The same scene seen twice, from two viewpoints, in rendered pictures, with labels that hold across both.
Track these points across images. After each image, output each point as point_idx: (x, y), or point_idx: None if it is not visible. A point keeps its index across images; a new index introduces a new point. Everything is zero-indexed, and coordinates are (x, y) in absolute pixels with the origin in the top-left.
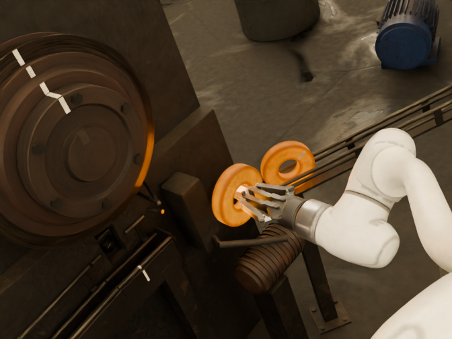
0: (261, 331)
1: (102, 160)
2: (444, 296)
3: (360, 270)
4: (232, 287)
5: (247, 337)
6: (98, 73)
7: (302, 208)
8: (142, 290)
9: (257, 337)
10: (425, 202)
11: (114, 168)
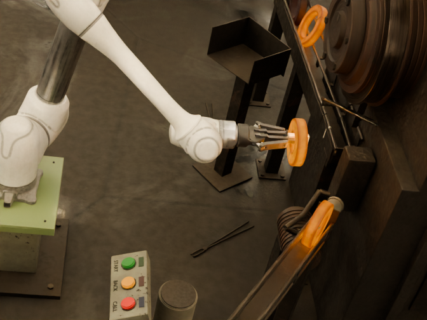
0: (308, 317)
1: (333, 37)
2: None
3: None
4: (333, 272)
5: (313, 308)
6: (369, 21)
7: (234, 122)
8: (321, 134)
9: (307, 312)
10: (145, 69)
11: (335, 53)
